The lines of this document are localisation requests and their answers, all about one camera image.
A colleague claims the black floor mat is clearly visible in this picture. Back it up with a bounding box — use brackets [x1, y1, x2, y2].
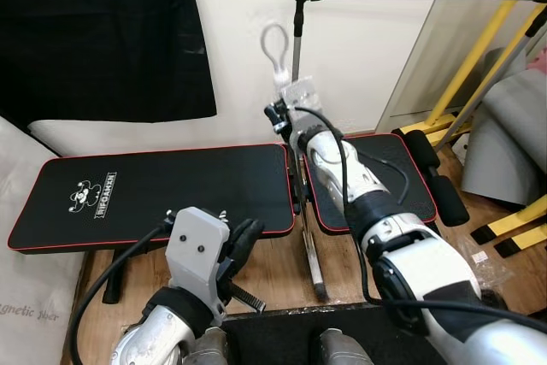
[221, 299, 547, 365]

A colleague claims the silver robot left leg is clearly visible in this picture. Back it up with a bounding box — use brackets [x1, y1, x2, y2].
[182, 327, 230, 365]

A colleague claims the silver robot leg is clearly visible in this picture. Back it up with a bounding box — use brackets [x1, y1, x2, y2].
[318, 328, 374, 365]
[182, 327, 230, 365]

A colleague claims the short black bench pad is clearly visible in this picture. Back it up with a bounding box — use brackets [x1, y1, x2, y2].
[302, 132, 438, 235]

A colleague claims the black bench leg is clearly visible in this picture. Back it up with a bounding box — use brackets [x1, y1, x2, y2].
[103, 250, 129, 306]

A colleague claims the silver robot right leg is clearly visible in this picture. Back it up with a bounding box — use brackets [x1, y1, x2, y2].
[318, 328, 374, 365]

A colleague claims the white bedding roll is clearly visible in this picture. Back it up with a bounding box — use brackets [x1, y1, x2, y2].
[28, 115, 287, 158]

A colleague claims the black foam bench roller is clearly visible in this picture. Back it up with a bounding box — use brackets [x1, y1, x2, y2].
[402, 128, 471, 227]

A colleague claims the frosted glass panel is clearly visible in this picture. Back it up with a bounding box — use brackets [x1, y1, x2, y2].
[376, 0, 547, 135]

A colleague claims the black hanging cloth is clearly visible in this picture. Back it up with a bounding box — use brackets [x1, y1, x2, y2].
[0, 0, 219, 127]

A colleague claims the white printed fabric bag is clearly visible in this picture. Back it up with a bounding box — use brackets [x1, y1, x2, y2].
[0, 115, 86, 365]

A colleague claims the grey rolled yoga mat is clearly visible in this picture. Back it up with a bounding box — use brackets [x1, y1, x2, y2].
[462, 68, 547, 208]

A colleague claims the clear plastic wrapper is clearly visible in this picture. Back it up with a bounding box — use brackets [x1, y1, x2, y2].
[462, 241, 515, 291]

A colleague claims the pink foam mat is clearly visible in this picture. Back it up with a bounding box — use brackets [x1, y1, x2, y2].
[528, 47, 547, 74]

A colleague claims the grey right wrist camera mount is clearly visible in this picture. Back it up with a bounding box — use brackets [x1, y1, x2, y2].
[280, 77, 322, 129]

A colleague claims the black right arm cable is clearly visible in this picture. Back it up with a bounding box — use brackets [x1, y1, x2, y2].
[289, 105, 547, 336]

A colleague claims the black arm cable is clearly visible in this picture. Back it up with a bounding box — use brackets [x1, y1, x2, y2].
[67, 221, 176, 365]
[289, 105, 547, 336]

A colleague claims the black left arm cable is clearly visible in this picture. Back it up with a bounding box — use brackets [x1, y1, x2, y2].
[67, 221, 176, 365]

